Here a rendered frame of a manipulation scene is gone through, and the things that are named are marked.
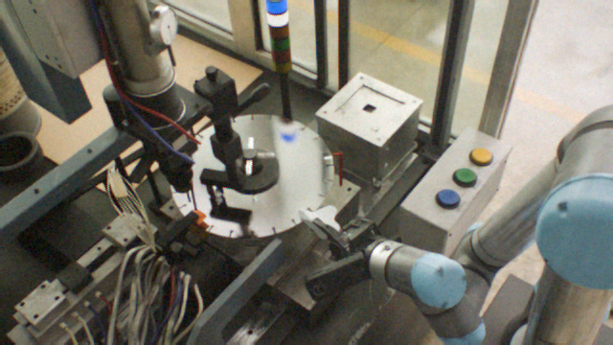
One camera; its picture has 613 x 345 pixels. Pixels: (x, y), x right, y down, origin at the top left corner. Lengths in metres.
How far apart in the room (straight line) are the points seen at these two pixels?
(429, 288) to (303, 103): 0.87
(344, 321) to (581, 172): 0.69
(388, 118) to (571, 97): 1.64
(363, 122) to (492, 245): 0.51
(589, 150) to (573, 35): 2.59
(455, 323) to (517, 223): 0.19
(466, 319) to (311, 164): 0.45
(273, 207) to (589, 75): 2.16
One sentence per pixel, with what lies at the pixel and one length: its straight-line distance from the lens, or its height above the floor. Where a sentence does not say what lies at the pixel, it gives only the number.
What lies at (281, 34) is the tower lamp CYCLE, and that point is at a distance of 1.37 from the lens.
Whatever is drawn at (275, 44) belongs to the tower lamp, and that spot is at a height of 1.05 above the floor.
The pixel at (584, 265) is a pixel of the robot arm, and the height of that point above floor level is 1.31.
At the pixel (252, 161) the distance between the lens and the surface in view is 1.21.
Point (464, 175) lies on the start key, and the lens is 1.31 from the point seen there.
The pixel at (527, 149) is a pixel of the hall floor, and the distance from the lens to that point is 2.68.
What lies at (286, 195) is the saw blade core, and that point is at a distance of 1.20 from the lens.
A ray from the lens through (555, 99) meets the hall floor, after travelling 2.94.
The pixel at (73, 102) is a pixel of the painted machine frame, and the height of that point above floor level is 1.25.
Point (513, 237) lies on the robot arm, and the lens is 0.99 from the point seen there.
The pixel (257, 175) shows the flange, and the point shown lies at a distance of 1.23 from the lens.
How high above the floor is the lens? 1.88
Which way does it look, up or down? 49 degrees down
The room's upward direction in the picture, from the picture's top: 4 degrees counter-clockwise
